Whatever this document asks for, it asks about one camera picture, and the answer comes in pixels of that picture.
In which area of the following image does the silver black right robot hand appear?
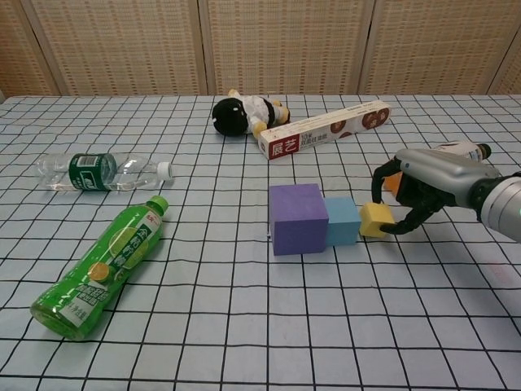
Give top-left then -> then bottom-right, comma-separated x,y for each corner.
370,148 -> 501,236

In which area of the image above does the small yellow foam cube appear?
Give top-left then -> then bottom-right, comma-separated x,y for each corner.
358,203 -> 395,239

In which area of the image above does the blue cube block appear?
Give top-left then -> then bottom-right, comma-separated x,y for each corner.
323,197 -> 362,248

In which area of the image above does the large purple foam cube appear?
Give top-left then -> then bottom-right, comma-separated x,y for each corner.
268,183 -> 330,257

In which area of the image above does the orange juice bottle white label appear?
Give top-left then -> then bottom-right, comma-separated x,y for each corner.
384,141 -> 493,193

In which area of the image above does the long white baking paper box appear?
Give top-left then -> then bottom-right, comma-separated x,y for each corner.
257,100 -> 392,162

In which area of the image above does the black white plush doll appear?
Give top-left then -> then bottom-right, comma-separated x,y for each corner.
212,88 -> 291,138

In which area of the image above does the bamboo folding screen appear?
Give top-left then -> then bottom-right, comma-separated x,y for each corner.
0,0 -> 521,99

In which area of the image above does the light blue checked tablecloth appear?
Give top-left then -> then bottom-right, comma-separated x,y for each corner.
0,94 -> 521,391

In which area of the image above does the clear water bottle green label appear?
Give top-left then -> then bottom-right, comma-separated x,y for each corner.
36,152 -> 175,192

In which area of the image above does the green tea bottle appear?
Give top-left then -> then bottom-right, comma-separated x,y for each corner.
31,194 -> 170,341

